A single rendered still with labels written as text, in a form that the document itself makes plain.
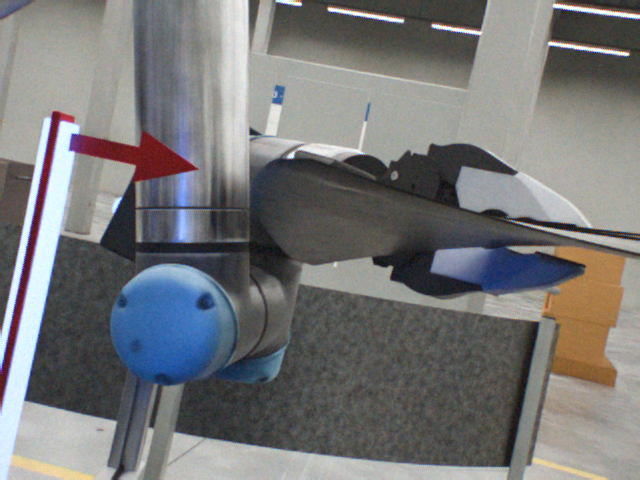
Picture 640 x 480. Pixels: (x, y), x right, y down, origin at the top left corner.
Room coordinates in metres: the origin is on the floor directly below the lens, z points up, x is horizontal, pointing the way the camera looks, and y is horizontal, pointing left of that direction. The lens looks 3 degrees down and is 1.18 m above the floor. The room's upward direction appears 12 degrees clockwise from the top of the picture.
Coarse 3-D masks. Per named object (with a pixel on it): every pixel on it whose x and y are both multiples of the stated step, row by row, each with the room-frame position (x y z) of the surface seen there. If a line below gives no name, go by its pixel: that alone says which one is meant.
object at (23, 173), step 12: (0, 168) 6.65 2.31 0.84; (12, 168) 6.71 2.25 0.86; (24, 168) 6.88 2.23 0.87; (0, 180) 6.64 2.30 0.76; (12, 180) 6.74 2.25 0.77; (24, 180) 6.83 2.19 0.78; (0, 192) 6.64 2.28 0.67; (12, 192) 6.77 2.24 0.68; (24, 192) 6.95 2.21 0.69; (0, 204) 6.64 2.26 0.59; (12, 204) 6.81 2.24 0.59; (24, 204) 6.98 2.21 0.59; (0, 216) 6.67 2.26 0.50; (12, 216) 6.84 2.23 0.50; (24, 216) 7.02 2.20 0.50
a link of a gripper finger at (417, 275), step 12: (420, 264) 0.54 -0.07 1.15; (396, 276) 0.56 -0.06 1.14; (408, 276) 0.55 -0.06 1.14; (420, 276) 0.54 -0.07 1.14; (432, 276) 0.53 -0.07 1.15; (444, 276) 0.53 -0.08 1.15; (420, 288) 0.54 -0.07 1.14; (432, 288) 0.53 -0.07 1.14; (444, 288) 0.52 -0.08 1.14; (456, 288) 0.52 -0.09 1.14; (468, 288) 0.51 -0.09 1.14; (480, 288) 0.50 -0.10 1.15
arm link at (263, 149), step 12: (252, 144) 0.71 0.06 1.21; (264, 144) 0.70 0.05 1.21; (276, 144) 0.70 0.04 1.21; (288, 144) 0.69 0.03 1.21; (300, 144) 0.68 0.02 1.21; (252, 156) 0.70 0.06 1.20; (264, 156) 0.69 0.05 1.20; (276, 156) 0.68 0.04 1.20; (252, 168) 0.69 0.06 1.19; (252, 180) 0.68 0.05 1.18; (252, 204) 0.69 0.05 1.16; (252, 216) 0.69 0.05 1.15; (252, 228) 0.69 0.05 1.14; (264, 228) 0.69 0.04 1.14; (252, 240) 0.69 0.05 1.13; (264, 240) 0.69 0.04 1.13
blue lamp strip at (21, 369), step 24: (48, 192) 0.40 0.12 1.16; (48, 216) 0.40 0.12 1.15; (48, 240) 0.40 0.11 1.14; (48, 264) 0.41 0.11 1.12; (24, 312) 0.40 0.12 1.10; (24, 336) 0.40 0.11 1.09; (24, 360) 0.41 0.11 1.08; (24, 384) 0.41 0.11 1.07; (0, 432) 0.40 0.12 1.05; (0, 456) 0.40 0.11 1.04
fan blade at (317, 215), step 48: (288, 192) 0.37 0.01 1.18; (336, 192) 0.35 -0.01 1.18; (384, 192) 0.33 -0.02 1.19; (288, 240) 0.49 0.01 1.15; (336, 240) 0.48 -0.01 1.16; (384, 240) 0.48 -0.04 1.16; (432, 240) 0.47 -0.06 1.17; (480, 240) 0.46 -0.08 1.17; (528, 240) 0.44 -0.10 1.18; (576, 240) 0.34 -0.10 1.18; (624, 240) 0.38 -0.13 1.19
